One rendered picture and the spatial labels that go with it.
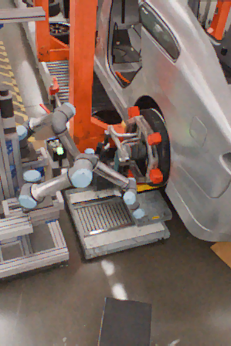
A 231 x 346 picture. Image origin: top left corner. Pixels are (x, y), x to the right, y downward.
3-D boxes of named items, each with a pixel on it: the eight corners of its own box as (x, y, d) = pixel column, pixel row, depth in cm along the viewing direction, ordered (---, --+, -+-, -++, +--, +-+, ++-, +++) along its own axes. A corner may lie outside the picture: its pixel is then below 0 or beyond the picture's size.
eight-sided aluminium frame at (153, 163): (151, 194, 282) (162, 144, 244) (144, 195, 280) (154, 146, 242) (127, 152, 318) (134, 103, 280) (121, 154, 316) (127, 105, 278)
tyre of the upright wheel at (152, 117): (168, 192, 308) (199, 164, 249) (144, 198, 301) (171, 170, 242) (147, 130, 329) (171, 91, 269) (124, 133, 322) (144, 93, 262)
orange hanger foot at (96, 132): (139, 144, 337) (144, 116, 313) (89, 152, 322) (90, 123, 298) (133, 133, 348) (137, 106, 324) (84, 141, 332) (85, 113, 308)
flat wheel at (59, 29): (83, 39, 568) (84, 26, 551) (60, 52, 525) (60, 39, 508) (53, 30, 588) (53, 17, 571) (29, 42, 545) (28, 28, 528)
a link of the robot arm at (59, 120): (53, 117, 223) (86, 174, 246) (62, 109, 230) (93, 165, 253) (42, 120, 230) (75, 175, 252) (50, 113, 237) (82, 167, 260)
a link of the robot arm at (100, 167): (72, 153, 215) (129, 187, 237) (70, 164, 207) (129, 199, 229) (83, 142, 209) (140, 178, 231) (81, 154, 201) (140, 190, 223)
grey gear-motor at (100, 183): (131, 190, 351) (135, 166, 327) (93, 198, 339) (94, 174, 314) (125, 178, 363) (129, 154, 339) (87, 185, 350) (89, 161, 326)
